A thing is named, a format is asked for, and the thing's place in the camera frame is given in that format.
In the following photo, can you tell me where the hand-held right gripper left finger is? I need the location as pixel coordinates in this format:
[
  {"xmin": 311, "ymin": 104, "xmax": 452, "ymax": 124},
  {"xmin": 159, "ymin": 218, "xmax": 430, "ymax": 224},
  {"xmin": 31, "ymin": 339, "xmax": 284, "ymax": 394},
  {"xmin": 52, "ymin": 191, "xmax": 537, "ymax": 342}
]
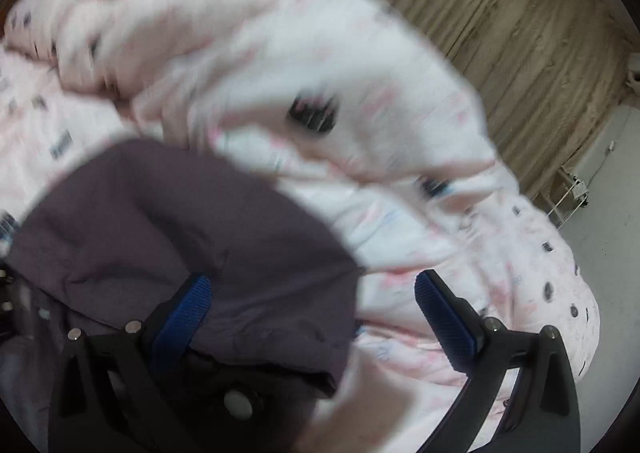
[{"xmin": 47, "ymin": 274, "xmax": 216, "ymax": 453}]

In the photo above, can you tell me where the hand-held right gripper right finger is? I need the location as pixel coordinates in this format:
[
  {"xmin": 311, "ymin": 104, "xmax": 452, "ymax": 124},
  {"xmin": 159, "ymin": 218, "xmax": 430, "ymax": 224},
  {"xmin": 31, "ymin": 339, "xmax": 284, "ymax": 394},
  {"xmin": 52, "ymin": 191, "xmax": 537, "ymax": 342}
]
[{"xmin": 414, "ymin": 269, "xmax": 583, "ymax": 453}]

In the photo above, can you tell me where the purple grey jacket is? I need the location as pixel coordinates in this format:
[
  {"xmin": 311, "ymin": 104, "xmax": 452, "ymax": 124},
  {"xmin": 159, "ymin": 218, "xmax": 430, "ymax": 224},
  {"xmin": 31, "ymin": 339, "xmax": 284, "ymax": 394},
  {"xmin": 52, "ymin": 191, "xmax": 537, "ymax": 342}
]
[{"xmin": 0, "ymin": 138, "xmax": 363, "ymax": 453}]

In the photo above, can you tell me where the white shelf rack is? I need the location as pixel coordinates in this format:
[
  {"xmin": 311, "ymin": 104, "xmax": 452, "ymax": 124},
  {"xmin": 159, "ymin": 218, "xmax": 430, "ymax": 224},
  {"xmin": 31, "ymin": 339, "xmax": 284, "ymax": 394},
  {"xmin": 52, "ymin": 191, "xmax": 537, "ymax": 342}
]
[{"xmin": 542, "ymin": 165, "xmax": 591, "ymax": 229}]

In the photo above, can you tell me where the pink cat print quilt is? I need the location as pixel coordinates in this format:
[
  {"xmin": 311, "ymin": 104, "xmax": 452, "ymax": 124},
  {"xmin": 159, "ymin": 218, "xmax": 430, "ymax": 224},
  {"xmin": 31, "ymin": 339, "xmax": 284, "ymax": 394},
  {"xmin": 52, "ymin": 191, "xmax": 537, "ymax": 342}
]
[{"xmin": 0, "ymin": 0, "xmax": 601, "ymax": 453}]

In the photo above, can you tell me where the beige curtain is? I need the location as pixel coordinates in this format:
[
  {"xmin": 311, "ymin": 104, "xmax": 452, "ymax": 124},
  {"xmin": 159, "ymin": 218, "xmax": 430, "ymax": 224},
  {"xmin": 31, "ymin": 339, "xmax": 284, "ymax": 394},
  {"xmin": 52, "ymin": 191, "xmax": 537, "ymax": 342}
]
[{"xmin": 340, "ymin": 0, "xmax": 640, "ymax": 214}]

